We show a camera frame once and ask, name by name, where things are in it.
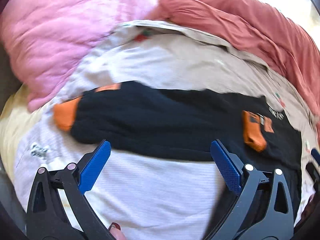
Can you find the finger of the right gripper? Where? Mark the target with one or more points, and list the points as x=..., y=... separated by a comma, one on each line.
x=312, y=166

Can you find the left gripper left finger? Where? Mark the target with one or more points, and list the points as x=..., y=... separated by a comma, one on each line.
x=46, y=217

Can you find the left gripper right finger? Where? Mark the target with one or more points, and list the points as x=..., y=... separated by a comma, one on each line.
x=244, y=180

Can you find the black orange patterned garment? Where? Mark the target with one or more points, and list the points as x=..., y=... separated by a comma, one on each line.
x=181, y=124

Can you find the left hand red nails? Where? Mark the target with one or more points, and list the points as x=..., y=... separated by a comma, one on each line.
x=116, y=232

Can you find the beige strawberry bear quilt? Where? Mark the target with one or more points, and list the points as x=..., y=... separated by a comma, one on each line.
x=154, y=198

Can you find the coral red blanket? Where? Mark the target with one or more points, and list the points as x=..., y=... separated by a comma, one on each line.
x=257, y=28

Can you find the pink quilted blanket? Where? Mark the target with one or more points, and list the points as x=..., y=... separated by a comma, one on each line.
x=46, y=39

